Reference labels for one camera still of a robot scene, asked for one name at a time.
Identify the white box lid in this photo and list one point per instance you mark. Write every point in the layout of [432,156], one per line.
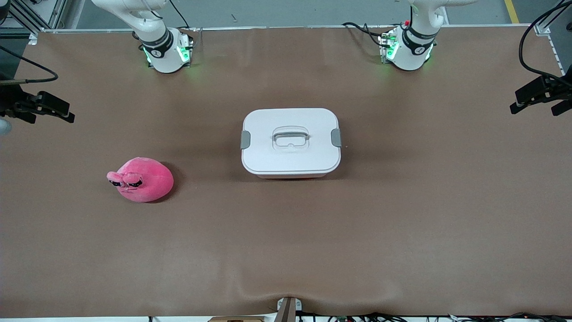
[268,156]

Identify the grey lid latch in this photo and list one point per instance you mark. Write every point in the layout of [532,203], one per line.
[336,137]
[245,139]

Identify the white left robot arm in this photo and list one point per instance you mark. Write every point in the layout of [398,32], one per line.
[411,53]

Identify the aluminium profile post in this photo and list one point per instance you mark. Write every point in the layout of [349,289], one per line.
[543,29]

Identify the pink plastic box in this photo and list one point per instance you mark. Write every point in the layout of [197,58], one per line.
[290,176]

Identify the pink plush toy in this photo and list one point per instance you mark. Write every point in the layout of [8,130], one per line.
[147,183]

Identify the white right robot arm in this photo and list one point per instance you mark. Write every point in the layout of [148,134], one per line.
[161,53]

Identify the brown cardboard piece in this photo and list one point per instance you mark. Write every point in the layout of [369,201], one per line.
[237,319]

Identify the aluminium frame structure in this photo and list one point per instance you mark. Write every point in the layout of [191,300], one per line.
[56,13]

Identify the brown table mat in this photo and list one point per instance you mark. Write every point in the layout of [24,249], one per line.
[286,250]

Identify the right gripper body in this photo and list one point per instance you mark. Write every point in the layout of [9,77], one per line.
[12,101]

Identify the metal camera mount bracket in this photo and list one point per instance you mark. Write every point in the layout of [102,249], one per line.
[286,311]

